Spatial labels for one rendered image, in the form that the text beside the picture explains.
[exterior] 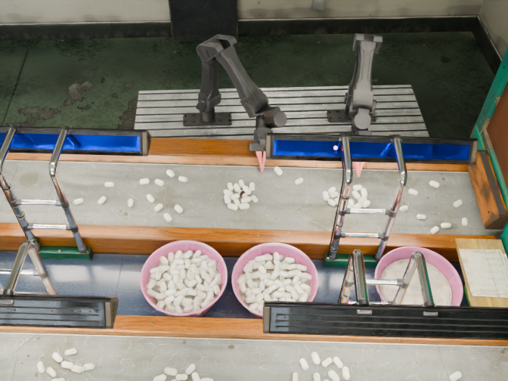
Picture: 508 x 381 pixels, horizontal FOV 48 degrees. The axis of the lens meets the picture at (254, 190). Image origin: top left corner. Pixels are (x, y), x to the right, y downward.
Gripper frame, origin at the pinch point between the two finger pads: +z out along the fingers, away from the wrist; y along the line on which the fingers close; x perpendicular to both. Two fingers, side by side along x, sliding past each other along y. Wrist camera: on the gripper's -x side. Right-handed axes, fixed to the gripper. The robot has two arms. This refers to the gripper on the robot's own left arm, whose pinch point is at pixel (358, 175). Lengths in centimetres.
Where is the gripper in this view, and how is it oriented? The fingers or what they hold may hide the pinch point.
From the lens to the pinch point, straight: 198.9
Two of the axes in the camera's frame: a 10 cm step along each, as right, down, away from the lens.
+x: 0.1, 0.0, 10.0
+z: -0.3, 10.0, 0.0
